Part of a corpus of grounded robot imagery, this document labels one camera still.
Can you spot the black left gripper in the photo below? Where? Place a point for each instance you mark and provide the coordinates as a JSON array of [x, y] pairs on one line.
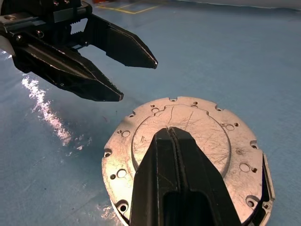
[[58, 23]]

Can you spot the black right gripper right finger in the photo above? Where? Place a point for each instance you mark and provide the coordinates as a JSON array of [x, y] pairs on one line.
[[202, 186]]

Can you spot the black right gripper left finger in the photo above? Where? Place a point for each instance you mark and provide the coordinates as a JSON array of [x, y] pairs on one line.
[[155, 188]]

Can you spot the silver motor cover with circuit board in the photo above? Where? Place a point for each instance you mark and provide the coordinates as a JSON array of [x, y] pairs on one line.
[[211, 141]]

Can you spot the silver motor housing with copper windings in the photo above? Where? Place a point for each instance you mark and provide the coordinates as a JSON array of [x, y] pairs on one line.
[[268, 183]]

